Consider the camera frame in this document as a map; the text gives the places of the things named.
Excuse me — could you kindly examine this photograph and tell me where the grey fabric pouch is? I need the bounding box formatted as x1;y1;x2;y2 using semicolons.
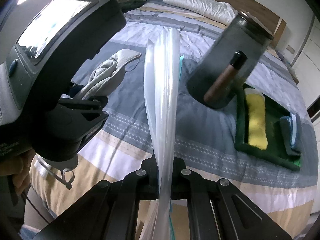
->
74;49;142;100

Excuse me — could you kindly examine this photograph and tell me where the yellow towel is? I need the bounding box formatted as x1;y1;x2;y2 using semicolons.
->
244;88;268;150

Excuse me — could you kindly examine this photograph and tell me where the clear plastic packet teal strip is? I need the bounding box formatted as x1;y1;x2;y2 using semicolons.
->
142;28;180;239

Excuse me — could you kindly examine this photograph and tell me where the grey blue-edged cloth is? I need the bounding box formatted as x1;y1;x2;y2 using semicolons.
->
279;113;303;156

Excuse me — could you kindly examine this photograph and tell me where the person's left hand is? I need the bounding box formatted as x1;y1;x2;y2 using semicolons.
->
0;149;36;196

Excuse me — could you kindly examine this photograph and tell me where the striped blue beige duvet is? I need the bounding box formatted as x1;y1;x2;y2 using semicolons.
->
30;0;318;237

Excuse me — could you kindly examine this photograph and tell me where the dark green tray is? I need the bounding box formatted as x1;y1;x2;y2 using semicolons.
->
235;84;303;171

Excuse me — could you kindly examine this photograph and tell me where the white pillow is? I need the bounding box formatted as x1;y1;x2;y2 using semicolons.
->
163;0;238;25

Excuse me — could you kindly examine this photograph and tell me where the wooden nightstand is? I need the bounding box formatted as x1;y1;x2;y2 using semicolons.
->
276;50;299;84

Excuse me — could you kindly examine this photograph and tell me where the white wardrobe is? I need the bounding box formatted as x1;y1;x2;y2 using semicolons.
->
293;18;320;121

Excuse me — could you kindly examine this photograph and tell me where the wall socket plate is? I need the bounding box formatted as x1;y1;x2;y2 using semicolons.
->
286;45;295;54

